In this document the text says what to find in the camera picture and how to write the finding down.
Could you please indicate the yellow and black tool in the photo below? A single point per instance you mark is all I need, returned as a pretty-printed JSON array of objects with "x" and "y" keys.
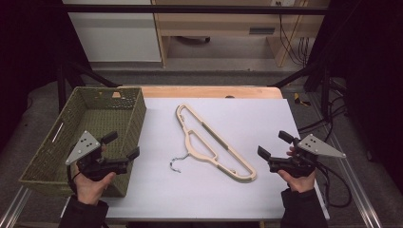
[{"x": 298, "y": 99}]

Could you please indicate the light wooden desk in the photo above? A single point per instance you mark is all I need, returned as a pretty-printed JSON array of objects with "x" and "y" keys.
[{"x": 218, "y": 22}]

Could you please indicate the person's right hand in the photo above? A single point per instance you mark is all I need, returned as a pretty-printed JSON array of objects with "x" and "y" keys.
[{"x": 301, "y": 184}]

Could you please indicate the white cabinet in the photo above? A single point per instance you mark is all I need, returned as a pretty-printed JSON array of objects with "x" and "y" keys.
[{"x": 117, "y": 34}]

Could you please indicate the aluminium rail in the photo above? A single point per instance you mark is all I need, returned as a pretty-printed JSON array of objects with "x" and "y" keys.
[
  {"x": 14, "y": 209},
  {"x": 358, "y": 190}
]

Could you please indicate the green woven basket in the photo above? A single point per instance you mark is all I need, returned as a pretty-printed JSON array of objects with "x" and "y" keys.
[{"x": 98, "y": 117}]

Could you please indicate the black frame strut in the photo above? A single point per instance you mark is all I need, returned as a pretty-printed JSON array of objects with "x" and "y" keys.
[
  {"x": 301, "y": 74},
  {"x": 88, "y": 74}
]

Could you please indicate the black horizontal frame bar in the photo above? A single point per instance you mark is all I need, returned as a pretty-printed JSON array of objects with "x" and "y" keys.
[{"x": 190, "y": 9}]

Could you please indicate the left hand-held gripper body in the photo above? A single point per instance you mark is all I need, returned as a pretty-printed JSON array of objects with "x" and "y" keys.
[{"x": 83, "y": 148}]

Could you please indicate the white sheet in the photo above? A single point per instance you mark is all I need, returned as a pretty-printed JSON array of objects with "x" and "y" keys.
[{"x": 253, "y": 126}]

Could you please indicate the person's left hand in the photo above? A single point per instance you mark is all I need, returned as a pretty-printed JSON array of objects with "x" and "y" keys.
[{"x": 90, "y": 190}]

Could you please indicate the black curtain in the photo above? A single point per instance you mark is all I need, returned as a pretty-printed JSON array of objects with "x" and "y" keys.
[
  {"x": 28, "y": 47},
  {"x": 374, "y": 63}
]

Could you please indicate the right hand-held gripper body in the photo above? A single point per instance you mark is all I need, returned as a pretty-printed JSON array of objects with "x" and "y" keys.
[{"x": 313, "y": 146}]

